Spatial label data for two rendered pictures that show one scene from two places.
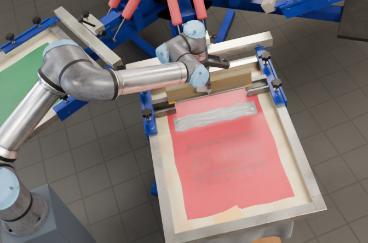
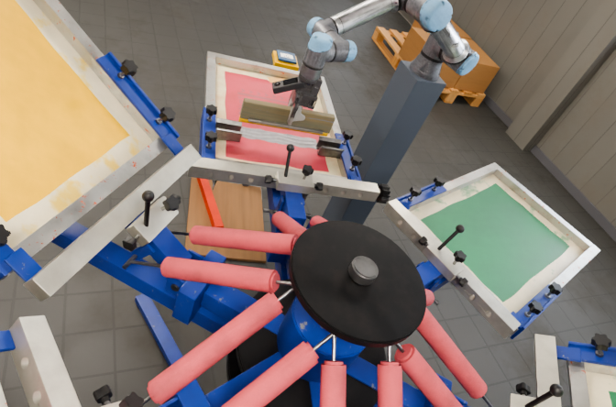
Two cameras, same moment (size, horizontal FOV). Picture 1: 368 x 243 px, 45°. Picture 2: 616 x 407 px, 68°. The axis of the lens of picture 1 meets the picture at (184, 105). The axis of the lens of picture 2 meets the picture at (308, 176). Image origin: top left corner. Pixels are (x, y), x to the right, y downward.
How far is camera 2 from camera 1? 269 cm
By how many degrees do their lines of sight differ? 87
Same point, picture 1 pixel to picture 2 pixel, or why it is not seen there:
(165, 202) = (324, 93)
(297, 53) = not seen: outside the picture
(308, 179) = (212, 65)
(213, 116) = (278, 136)
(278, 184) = (234, 80)
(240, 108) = (248, 131)
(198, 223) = not seen: hidden behind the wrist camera
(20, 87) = (498, 241)
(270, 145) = (230, 100)
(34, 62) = (502, 272)
